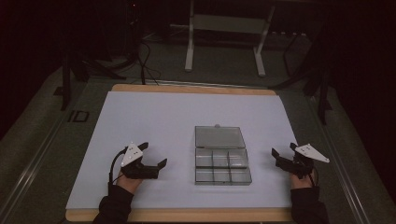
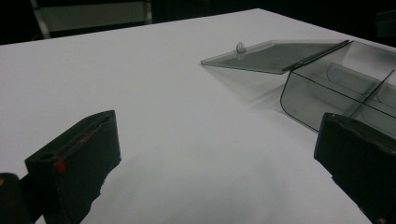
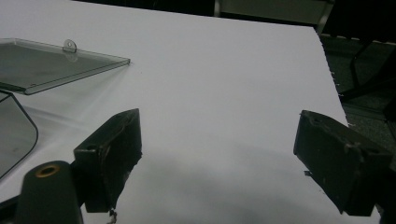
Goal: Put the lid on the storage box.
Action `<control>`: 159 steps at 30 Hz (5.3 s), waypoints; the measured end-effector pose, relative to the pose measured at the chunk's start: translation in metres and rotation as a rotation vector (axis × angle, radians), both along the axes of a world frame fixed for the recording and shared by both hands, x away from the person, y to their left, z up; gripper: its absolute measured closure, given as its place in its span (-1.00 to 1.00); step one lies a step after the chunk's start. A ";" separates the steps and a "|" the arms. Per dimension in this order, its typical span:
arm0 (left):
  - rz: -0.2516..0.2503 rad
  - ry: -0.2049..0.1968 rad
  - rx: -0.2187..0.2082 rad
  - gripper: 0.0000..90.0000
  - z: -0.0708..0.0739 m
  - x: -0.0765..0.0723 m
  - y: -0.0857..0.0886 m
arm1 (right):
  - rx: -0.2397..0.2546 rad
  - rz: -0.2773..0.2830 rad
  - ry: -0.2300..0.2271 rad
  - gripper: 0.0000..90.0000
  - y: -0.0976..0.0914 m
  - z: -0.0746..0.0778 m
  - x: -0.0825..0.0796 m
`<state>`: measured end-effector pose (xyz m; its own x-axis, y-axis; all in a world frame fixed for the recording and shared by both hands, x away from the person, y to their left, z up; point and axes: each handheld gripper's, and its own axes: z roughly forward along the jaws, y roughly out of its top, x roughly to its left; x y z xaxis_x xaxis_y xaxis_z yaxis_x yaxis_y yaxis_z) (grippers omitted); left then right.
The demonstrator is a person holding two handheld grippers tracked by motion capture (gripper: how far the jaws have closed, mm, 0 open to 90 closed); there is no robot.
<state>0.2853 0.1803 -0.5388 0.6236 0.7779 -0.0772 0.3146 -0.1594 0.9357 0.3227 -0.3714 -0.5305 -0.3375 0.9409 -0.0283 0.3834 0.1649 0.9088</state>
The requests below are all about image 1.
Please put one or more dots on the clear plastic compartment box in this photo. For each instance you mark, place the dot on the clear plastic compartment box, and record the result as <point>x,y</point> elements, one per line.
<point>221,161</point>

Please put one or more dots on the metal floor rail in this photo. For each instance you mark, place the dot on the metal floor rail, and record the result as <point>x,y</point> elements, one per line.
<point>29,168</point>
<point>342,174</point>

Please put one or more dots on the black tripod stand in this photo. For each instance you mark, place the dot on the black tripod stand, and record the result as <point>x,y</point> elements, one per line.
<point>317,81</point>
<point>74,67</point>

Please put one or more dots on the person's left hand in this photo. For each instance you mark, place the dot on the person's left hand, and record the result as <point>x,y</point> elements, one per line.
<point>129,184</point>

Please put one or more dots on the person's right hand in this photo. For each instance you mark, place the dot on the person's right hand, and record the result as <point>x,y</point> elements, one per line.
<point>299,182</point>

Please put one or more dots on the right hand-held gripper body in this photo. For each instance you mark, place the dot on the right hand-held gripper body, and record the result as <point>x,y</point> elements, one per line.
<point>297,165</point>

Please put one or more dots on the white table mat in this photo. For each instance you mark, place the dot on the white table mat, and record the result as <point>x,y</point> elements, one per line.
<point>162,124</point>

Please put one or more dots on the white metal stand frame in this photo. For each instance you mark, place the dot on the white metal stand frame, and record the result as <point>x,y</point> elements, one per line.
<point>227,23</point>

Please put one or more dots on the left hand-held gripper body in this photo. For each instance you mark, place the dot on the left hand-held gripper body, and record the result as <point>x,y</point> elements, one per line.
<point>139,171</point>

